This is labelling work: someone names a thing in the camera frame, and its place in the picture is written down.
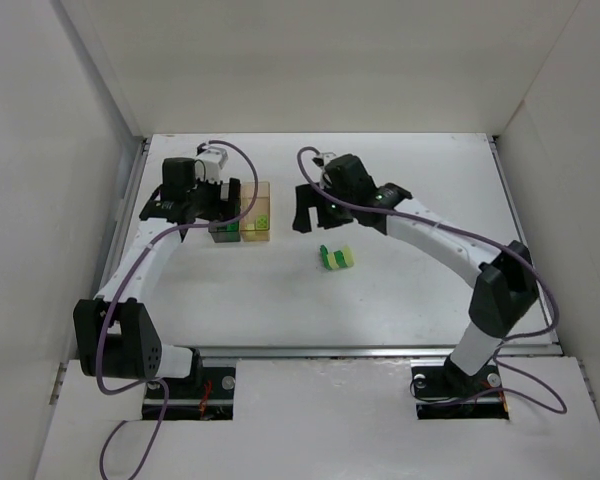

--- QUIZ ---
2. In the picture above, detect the long green lego brick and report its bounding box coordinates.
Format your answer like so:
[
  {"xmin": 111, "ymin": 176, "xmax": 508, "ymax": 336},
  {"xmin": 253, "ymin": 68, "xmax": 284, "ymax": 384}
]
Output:
[{"xmin": 218, "ymin": 222, "xmax": 239, "ymax": 232}]

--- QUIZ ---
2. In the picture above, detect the striped green lego stack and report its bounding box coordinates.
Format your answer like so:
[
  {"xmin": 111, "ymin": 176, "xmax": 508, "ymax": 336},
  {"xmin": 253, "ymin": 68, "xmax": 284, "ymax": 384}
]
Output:
[{"xmin": 319, "ymin": 245, "xmax": 355, "ymax": 271}]

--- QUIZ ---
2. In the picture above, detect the pale yellow lego brick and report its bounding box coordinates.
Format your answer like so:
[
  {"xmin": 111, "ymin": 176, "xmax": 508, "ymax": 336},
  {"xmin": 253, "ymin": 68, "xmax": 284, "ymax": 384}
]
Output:
[{"xmin": 255, "ymin": 215, "xmax": 269, "ymax": 231}]

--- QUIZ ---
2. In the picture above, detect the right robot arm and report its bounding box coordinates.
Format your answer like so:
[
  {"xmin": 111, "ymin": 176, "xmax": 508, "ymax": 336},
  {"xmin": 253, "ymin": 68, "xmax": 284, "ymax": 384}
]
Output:
[{"xmin": 292, "ymin": 148, "xmax": 539, "ymax": 397}]

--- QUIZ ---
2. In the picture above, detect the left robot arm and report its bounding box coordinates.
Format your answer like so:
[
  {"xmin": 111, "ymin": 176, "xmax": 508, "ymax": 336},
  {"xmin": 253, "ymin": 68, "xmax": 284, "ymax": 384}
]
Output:
[{"xmin": 73, "ymin": 147, "xmax": 241, "ymax": 381}]

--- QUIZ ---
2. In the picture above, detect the grey transparent container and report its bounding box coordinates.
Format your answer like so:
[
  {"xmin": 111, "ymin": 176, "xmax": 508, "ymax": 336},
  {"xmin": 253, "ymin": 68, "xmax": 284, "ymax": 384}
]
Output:
[{"xmin": 207, "ymin": 224, "xmax": 241, "ymax": 244}]

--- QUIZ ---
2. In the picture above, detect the orange transparent container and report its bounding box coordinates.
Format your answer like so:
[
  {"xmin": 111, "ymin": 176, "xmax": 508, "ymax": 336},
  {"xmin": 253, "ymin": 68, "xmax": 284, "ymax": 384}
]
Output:
[{"xmin": 240, "ymin": 181, "xmax": 271, "ymax": 242}]

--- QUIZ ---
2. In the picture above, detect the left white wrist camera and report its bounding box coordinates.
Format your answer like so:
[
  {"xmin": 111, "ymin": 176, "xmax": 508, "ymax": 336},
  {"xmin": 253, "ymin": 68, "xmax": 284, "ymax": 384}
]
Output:
[{"xmin": 194, "ymin": 143, "xmax": 228, "ymax": 183}]

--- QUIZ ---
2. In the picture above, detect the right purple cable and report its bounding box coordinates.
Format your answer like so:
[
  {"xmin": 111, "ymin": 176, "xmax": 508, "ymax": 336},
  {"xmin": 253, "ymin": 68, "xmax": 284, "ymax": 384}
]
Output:
[{"xmin": 298, "ymin": 146, "xmax": 569, "ymax": 415}]

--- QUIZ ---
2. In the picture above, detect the purple cable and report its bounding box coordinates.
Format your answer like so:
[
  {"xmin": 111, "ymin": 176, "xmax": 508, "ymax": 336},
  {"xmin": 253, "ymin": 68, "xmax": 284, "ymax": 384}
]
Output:
[
  {"xmin": 95, "ymin": 139, "xmax": 259, "ymax": 480},
  {"xmin": 298, "ymin": 146, "xmax": 569, "ymax": 415}
]

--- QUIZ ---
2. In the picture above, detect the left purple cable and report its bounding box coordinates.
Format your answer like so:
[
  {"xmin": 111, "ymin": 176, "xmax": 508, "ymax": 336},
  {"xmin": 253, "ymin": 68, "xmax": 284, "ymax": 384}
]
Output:
[{"xmin": 95, "ymin": 139, "xmax": 259, "ymax": 480}]

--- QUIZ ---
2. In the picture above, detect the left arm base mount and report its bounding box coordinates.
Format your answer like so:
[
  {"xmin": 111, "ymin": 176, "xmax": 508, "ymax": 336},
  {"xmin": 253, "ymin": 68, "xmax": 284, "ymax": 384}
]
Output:
[{"xmin": 164, "ymin": 363, "xmax": 236, "ymax": 421}]

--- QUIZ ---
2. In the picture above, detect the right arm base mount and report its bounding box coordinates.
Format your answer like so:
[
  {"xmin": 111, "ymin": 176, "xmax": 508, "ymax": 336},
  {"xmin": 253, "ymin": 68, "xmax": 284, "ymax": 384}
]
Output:
[{"xmin": 409, "ymin": 364, "xmax": 509, "ymax": 420}]

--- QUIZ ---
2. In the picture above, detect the metal table edge rail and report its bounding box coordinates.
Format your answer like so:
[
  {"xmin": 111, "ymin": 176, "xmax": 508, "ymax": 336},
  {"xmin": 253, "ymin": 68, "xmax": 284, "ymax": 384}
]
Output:
[{"xmin": 199, "ymin": 345, "xmax": 564, "ymax": 360}]

